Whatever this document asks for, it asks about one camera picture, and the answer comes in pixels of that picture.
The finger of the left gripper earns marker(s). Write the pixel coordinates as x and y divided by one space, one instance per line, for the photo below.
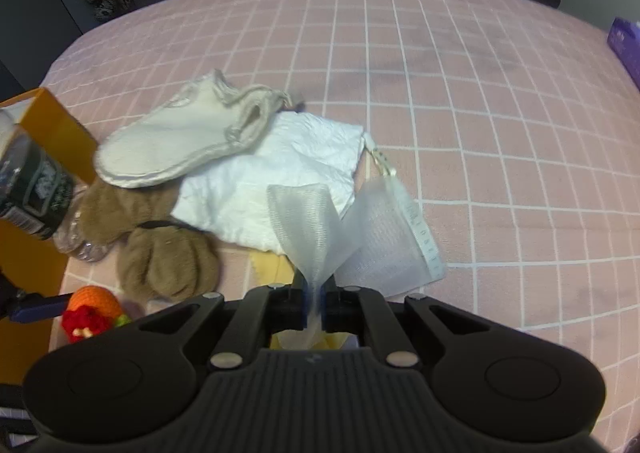
34 307

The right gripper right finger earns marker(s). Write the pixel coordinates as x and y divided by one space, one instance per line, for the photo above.
364 313

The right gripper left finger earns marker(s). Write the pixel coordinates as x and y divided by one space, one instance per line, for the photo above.
251 321

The white mesh bag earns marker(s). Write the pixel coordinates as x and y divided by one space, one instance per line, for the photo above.
382 242

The beige cloth slipper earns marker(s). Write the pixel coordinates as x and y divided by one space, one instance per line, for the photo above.
208 118

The orange crochet toy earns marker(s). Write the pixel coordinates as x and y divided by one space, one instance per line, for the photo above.
91 311

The clear plastic water bottle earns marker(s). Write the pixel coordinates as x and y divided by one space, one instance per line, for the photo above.
39 196

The pink checked tablecloth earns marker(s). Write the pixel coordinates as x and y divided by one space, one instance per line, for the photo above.
511 124

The purple tissue pack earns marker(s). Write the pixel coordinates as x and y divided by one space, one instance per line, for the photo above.
624 40

